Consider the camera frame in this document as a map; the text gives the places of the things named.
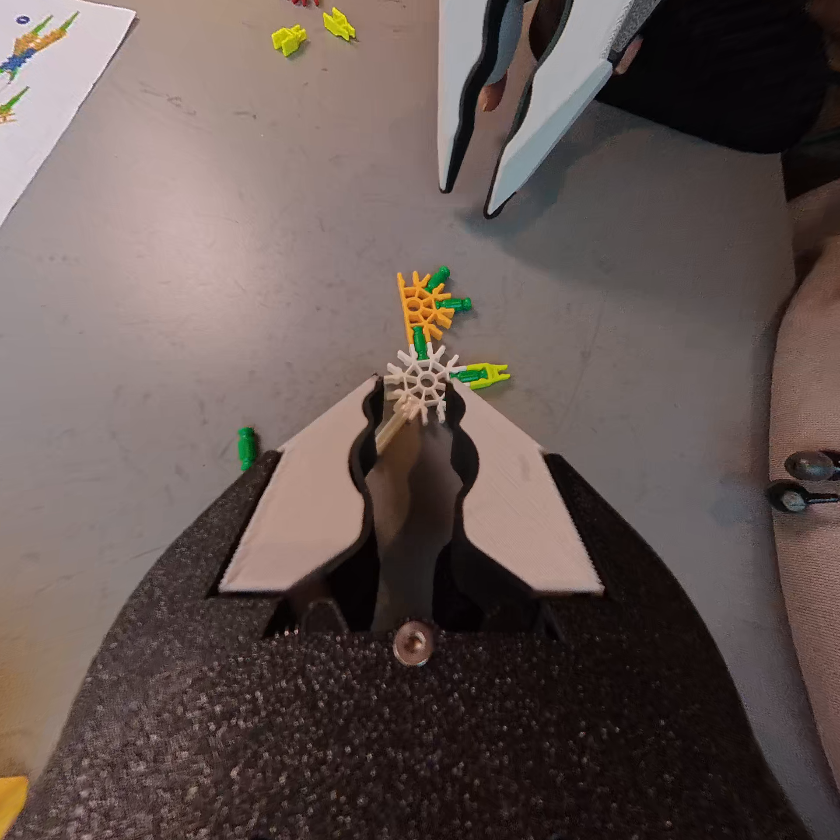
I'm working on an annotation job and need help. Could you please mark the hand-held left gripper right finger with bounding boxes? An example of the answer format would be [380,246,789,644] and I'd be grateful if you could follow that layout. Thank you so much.
[445,377,606,598]

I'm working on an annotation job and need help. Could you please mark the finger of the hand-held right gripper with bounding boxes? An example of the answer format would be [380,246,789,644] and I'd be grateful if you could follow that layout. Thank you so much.
[483,0,660,221]
[436,0,509,195]

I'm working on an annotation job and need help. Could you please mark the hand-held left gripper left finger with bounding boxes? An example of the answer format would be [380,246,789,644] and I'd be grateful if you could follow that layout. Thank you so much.
[217,374,386,597]

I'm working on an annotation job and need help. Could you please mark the white plastic rod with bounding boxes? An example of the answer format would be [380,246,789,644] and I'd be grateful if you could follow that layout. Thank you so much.
[374,403,421,457]

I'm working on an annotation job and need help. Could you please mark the white snowflake connector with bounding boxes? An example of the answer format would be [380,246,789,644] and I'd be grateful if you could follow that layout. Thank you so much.
[382,343,462,426]

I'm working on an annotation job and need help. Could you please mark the orange half-circle connector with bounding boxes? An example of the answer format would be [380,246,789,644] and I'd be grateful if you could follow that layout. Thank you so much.
[396,270,455,347]

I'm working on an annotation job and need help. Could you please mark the person's right forearm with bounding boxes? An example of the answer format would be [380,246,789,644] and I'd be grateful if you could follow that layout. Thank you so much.
[594,0,840,201]

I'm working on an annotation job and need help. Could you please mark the person's right hand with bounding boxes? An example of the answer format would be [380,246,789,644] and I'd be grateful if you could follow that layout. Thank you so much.
[478,0,645,112]

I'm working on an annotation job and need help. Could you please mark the black earbuds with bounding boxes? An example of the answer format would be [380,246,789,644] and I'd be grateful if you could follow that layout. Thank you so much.
[766,449,840,514]

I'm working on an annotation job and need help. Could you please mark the yellow box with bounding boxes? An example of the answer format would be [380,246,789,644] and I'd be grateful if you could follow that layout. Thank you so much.
[0,776,30,834]

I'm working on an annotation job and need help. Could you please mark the printed instruction sheet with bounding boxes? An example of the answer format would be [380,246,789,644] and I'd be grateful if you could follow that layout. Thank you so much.
[0,0,137,227]

